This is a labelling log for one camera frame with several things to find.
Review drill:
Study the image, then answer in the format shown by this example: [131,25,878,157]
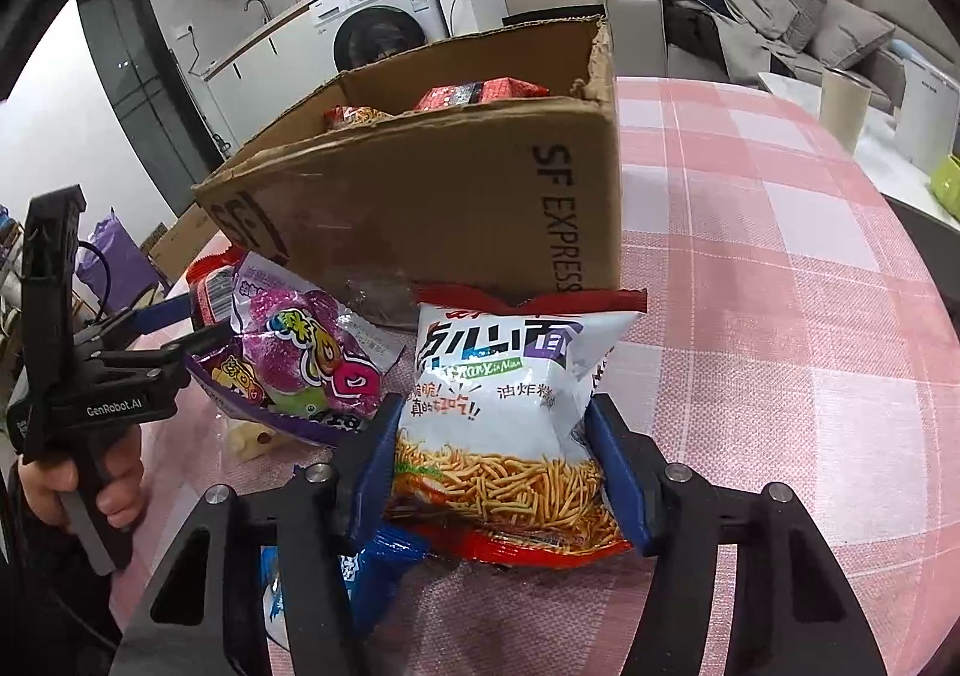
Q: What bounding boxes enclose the white electric kettle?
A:
[893,59,960,176]

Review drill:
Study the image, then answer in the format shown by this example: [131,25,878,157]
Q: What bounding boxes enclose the blue oreo cookie packet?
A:
[259,525,430,650]

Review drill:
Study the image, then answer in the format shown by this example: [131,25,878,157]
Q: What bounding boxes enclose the grey sofa cushion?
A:
[805,0,896,70]

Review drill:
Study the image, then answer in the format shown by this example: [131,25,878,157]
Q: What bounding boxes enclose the grey clothes pile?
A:
[662,0,828,86]

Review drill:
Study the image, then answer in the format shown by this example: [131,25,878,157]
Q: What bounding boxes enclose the cardboard box on floor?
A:
[142,203,218,284]

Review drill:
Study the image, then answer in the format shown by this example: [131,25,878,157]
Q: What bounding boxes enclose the grey sofa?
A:
[604,0,958,112]

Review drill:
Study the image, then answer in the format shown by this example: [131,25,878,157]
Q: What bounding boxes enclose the white noodle snack bag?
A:
[386,284,647,569]

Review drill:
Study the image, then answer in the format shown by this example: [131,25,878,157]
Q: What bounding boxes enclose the purple candy bag on table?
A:
[189,252,407,445]

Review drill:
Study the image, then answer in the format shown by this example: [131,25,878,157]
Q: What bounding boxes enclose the white kitchen counter cabinets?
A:
[205,0,342,145]

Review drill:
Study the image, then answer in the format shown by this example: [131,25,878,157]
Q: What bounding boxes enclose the purple plastic bag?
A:
[75,211,161,312]

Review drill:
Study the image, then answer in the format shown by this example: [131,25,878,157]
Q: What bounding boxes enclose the kitchen faucet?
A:
[244,0,272,25]

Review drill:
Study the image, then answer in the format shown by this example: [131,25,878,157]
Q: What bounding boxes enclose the red packet behind box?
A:
[185,245,245,330]

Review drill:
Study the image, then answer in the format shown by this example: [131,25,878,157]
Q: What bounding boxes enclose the beige travel mug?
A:
[818,68,872,155]

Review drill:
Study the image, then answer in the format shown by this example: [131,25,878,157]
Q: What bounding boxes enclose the brown cardboard box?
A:
[195,18,622,323]

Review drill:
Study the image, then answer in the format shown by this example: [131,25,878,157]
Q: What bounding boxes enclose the green ceramic mug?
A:
[929,155,960,220]

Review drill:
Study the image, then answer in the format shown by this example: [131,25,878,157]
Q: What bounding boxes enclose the person's left hand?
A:
[16,424,146,530]

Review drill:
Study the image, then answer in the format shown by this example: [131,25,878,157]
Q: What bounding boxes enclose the red spicy strip packet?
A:
[415,77,550,112]

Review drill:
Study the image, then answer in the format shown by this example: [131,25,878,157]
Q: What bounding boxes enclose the white marble coffee table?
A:
[758,71,960,233]

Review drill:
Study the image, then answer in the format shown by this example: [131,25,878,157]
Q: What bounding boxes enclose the white washing machine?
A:
[309,0,449,71]

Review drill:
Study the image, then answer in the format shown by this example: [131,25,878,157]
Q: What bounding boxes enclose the black glass door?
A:
[76,0,223,217]

